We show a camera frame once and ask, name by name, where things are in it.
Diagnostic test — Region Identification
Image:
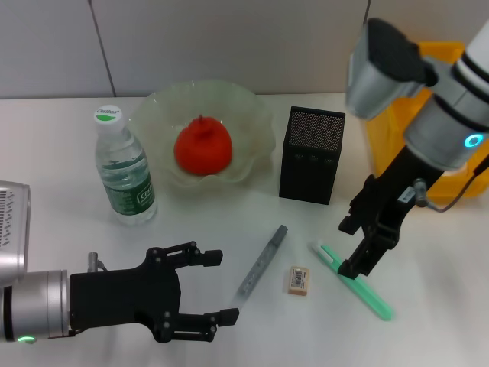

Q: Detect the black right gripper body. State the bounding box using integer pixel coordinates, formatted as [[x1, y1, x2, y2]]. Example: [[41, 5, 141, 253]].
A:
[[348, 146, 445, 239]]

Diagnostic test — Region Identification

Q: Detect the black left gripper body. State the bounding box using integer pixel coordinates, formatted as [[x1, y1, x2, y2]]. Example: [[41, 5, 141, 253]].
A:
[[68, 247, 183, 343]]

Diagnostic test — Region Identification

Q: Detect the mint green pen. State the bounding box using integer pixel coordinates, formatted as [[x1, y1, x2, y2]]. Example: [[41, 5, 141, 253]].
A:
[[312, 239, 394, 323]]

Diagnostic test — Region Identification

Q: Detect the orange toy fruit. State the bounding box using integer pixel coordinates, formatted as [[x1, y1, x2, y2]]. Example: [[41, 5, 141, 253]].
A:
[[173, 114, 234, 176]]

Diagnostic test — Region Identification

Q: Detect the clear water bottle green label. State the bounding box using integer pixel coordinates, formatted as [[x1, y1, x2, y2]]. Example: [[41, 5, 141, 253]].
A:
[[93, 104, 158, 226]]

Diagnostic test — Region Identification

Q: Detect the grey marker pen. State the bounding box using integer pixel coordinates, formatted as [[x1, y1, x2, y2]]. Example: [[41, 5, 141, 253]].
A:
[[228, 224, 289, 311]]

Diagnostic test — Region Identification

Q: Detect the black mesh pen holder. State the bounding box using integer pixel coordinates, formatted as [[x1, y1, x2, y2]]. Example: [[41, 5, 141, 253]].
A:
[[278, 106, 347, 206]]

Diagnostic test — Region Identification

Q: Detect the beige eraser with barcode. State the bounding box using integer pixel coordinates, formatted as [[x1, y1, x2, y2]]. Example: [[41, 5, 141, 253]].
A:
[[287, 265, 311, 296]]

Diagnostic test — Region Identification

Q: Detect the green glass fruit plate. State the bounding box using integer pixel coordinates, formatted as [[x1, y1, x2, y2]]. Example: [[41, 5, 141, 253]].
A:
[[128, 79, 277, 190]]

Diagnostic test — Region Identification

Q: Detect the yellow plastic bin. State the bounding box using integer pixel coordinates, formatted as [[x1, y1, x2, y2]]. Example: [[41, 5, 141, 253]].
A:
[[364, 41, 489, 200]]

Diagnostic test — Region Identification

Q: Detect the right wrist cable with connector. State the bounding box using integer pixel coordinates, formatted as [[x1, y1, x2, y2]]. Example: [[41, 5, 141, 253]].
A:
[[413, 152, 489, 213]]

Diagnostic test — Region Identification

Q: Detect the left wrist silver cable connector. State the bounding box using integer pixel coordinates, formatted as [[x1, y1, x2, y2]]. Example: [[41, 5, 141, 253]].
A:
[[86, 251, 110, 273]]

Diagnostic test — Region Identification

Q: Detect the right wrist camera housing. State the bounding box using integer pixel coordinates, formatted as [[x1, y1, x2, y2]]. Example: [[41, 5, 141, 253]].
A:
[[345, 18, 439, 122]]

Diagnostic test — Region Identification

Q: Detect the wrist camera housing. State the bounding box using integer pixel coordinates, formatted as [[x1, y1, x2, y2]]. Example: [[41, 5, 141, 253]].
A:
[[0, 180, 31, 286], [345, 18, 439, 122]]

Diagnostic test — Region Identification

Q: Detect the left wrist camera housing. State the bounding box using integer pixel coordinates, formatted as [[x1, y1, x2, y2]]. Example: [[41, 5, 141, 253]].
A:
[[0, 180, 31, 286]]

